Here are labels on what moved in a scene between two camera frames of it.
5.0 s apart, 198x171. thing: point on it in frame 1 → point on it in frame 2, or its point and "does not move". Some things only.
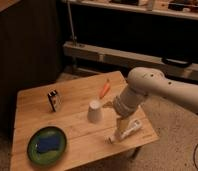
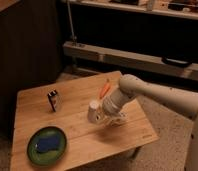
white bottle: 121,135 → 112,119
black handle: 177,62 does not move
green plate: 47,145 does not move
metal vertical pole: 73,35 does not move
